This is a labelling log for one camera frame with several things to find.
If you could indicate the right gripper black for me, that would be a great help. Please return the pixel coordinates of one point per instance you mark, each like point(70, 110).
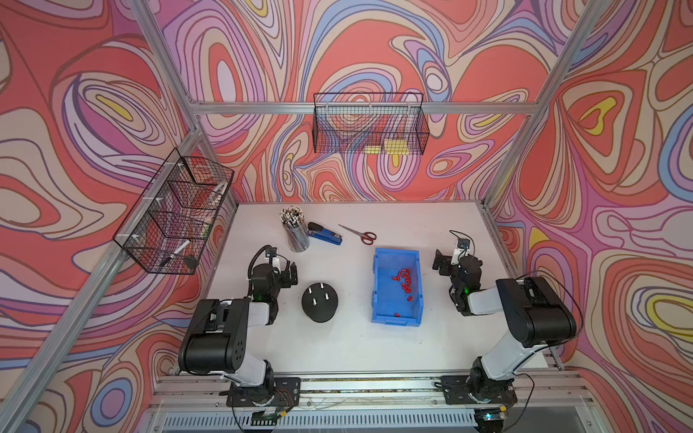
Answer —
point(444, 262)

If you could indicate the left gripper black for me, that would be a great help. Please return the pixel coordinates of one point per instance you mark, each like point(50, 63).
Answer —
point(291, 273)

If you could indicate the blue plastic bin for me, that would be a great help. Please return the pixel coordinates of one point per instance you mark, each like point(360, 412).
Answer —
point(397, 288)

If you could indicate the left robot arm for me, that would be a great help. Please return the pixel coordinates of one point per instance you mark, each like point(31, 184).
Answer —
point(215, 342)

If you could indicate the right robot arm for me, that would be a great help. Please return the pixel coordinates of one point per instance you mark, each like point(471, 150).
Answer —
point(536, 318)

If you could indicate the black round screw base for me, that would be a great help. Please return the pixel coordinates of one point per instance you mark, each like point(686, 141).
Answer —
point(319, 302)

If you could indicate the metal pen cup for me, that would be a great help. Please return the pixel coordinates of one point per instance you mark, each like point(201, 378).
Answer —
point(295, 227)

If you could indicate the blue black stapler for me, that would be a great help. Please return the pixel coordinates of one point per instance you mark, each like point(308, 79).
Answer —
point(322, 233)

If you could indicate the white marker in basket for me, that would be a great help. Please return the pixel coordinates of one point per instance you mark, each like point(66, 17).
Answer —
point(174, 253)

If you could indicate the yellow sticky note pad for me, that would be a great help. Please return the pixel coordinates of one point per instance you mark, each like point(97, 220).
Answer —
point(396, 147)

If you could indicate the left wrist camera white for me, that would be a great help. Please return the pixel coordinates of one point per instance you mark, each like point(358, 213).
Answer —
point(277, 262)

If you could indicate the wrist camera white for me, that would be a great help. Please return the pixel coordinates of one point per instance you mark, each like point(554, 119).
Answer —
point(277, 262)
point(463, 244)

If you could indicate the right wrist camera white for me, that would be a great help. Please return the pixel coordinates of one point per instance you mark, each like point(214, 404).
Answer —
point(463, 244)

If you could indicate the red handled scissors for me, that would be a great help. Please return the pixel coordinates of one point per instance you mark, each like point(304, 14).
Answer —
point(367, 238)

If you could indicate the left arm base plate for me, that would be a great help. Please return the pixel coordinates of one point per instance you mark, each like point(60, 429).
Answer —
point(282, 392)

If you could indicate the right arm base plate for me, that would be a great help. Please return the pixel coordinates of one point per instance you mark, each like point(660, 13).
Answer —
point(468, 390)

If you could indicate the black wire basket left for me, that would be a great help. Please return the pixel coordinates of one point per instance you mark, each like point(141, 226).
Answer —
point(181, 202)

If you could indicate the black wire basket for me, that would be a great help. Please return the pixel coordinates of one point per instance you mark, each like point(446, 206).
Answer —
point(359, 122)
point(181, 202)

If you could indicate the black wire basket back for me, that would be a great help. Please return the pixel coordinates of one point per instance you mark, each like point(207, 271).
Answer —
point(359, 122)

